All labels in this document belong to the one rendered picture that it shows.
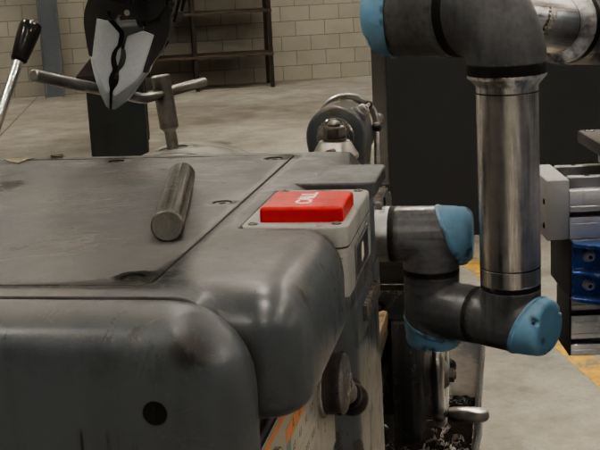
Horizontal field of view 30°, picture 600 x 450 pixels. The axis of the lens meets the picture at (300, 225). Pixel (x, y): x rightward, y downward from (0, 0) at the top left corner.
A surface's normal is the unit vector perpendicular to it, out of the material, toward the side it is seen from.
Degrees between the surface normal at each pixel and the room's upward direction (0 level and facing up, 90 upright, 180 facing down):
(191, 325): 48
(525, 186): 91
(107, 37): 91
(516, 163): 91
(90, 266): 0
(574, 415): 0
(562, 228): 90
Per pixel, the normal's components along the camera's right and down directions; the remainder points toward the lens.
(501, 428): -0.05, -0.98
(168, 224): 0.05, 0.22
